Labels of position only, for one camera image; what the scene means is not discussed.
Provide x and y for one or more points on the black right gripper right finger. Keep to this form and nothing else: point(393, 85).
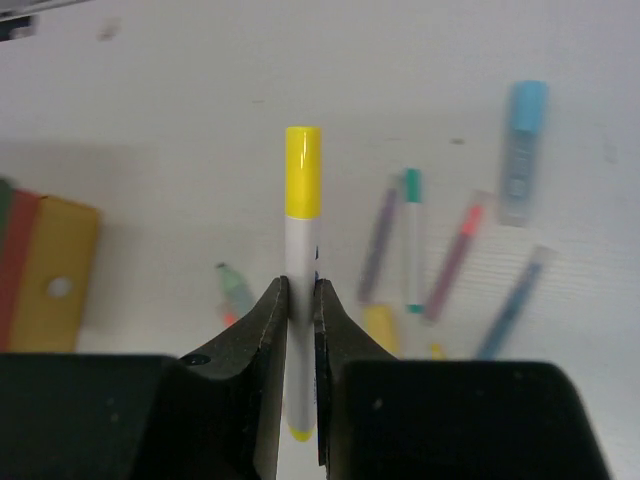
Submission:
point(380, 417)

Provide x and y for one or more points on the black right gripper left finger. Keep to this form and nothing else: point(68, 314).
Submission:
point(214, 413)

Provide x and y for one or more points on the green cap white marker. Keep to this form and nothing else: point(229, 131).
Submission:
point(413, 203)

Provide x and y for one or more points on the red drawer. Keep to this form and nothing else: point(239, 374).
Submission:
point(17, 240)

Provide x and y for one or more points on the yellow cap white marker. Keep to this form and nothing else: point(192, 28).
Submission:
point(303, 208)

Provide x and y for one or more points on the yellow highlighter cap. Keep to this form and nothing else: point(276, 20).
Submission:
point(379, 322)

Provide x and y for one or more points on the yellow drawer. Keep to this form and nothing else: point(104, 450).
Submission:
point(51, 299)

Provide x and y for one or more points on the purple clear pen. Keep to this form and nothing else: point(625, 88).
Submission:
point(378, 241)

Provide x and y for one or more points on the blue clear pen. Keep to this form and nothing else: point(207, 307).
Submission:
point(514, 305)

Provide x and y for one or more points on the pink clear pen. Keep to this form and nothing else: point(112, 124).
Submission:
point(466, 231)

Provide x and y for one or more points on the blue cap highlighter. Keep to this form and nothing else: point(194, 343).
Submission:
point(525, 118)

